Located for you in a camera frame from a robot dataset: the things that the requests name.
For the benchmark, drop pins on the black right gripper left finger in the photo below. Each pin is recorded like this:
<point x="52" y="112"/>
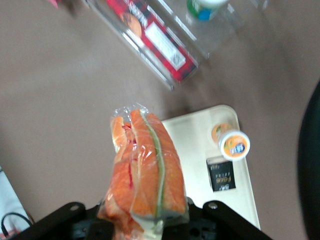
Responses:
<point x="62" y="222"/>

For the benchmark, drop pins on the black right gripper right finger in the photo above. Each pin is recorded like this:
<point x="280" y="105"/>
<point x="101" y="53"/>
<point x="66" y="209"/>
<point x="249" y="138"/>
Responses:
<point x="225" y="222"/>

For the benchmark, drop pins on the triangle sandwich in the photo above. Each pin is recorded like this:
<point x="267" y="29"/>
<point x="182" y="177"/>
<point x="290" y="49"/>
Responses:
<point x="147" y="170"/>

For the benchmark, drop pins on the beige plastic tray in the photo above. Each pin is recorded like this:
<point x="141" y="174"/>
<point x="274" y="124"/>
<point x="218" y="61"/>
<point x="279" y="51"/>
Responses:
<point x="195" y="140"/>

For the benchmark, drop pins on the small black box gold print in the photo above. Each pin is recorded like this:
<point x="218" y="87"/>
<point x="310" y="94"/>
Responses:
<point x="221" y="176"/>

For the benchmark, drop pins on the orange lid drink cup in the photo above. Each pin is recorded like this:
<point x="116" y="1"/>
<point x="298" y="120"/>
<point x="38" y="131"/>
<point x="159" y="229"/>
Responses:
<point x="233" y="145"/>

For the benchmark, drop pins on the clear acrylic stepped shelf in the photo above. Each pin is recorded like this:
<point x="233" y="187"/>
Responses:
<point x="225" y="35"/>

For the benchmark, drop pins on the red plaid cookie box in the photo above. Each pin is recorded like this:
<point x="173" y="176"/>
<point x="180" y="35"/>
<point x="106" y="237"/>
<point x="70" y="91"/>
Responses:
<point x="160" y="42"/>

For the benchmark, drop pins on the green lid drink bottle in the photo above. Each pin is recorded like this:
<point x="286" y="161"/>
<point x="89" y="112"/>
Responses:
<point x="205" y="8"/>

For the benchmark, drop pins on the pink snack packet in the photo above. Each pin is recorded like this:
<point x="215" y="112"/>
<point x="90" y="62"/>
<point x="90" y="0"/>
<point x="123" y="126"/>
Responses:
<point x="53" y="2"/>

